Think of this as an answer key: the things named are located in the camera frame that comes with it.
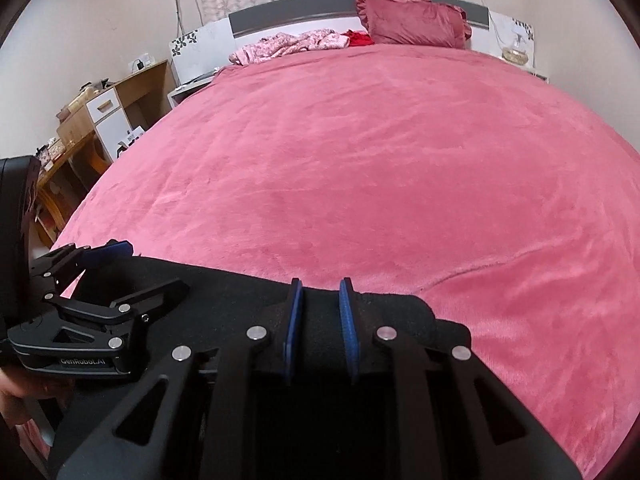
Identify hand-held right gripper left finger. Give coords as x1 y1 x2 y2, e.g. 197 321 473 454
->
47 277 306 480

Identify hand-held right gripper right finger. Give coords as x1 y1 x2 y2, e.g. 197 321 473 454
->
338 276 583 480

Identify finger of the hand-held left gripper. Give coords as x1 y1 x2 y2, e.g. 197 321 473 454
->
45 277 192 329
29 240 133 303

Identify black pants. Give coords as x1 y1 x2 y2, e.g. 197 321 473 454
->
50 255 473 480

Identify person's left hand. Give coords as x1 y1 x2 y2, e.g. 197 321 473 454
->
0 366 76 428

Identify white box with black print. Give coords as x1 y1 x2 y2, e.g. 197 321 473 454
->
116 127 147 158

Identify white drawer cabinet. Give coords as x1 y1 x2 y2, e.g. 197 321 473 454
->
85 82 146 161

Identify pink fleece bed blanket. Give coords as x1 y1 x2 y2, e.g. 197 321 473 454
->
50 42 640 480

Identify wooden desk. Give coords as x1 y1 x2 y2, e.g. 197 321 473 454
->
35 59 173 248

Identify white bedside table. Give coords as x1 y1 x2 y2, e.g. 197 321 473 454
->
520 60 550 83
167 70 223 110

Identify pink floral cloth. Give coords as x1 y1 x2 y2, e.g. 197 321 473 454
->
229 30 351 66

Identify grey and white headboard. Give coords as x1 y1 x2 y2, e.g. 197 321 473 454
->
169 0 536 86

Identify dark pink ruffled pillow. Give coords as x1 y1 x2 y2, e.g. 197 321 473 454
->
355 0 473 51

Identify white lamp cable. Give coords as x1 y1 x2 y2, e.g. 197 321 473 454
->
475 0 507 50

